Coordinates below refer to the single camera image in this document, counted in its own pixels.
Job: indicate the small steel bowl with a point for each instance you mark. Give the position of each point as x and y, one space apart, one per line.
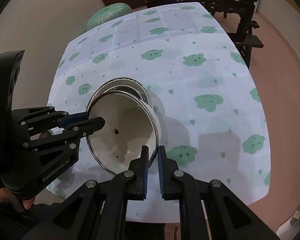
123 84

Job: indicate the small white enamel bowl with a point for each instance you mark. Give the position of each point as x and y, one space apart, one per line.
130 124

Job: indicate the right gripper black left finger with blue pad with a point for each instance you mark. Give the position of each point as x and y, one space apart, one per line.
97 210

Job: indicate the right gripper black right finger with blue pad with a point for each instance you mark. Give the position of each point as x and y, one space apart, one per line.
208 210

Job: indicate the dark wooden bench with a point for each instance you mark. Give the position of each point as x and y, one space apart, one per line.
246 42

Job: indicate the green cloud patterned tablecloth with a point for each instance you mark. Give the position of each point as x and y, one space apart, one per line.
211 115

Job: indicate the green plastic stool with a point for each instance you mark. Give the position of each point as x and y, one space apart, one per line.
108 13

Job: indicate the person's left hand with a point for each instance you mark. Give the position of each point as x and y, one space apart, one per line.
6 195

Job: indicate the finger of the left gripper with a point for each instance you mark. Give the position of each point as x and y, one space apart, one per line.
70 119
85 128

